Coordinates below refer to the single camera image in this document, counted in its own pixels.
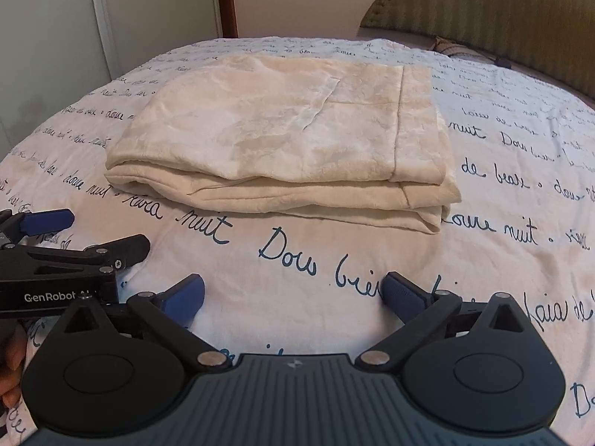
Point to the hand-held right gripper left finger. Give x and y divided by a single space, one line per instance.
183 298

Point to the patterned pillow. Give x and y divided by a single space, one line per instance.
453 49

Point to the cream pants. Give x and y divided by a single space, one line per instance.
288 125

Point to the white script-printed blanket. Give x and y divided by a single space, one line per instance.
302 260

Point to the green striped headboard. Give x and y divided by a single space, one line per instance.
488 4

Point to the person's left hand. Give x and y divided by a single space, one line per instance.
10 362

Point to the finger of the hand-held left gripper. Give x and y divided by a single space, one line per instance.
46 222
130 248

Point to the white door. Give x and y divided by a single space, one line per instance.
51 32

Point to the brown door frame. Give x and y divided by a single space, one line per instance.
227 0

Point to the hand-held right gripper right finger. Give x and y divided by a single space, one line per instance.
403 293

